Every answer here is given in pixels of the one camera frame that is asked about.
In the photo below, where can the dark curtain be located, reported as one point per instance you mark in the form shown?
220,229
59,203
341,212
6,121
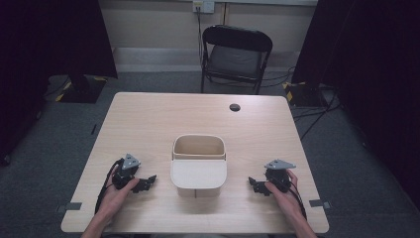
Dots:
369,66
49,39

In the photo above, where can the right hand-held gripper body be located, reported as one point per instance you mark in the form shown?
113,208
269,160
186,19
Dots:
279,177

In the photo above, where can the grey tape piece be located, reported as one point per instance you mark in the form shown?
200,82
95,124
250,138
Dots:
318,203
71,207

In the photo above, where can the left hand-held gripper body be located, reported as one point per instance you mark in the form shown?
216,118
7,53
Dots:
126,170

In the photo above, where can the person's right hand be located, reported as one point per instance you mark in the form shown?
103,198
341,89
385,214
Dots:
284,198

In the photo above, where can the black folding chair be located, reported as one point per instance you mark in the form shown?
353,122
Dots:
236,56

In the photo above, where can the black stand base yellow tape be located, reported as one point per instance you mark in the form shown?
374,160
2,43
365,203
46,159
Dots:
302,94
82,91

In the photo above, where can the person's left hand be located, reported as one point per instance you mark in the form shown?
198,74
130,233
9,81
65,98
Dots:
115,198

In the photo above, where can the beige bin with lid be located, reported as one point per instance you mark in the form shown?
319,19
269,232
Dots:
198,167

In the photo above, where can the white wall socket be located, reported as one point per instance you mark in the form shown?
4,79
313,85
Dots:
203,6

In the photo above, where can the small black floor object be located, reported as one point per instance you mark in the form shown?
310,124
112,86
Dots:
94,129

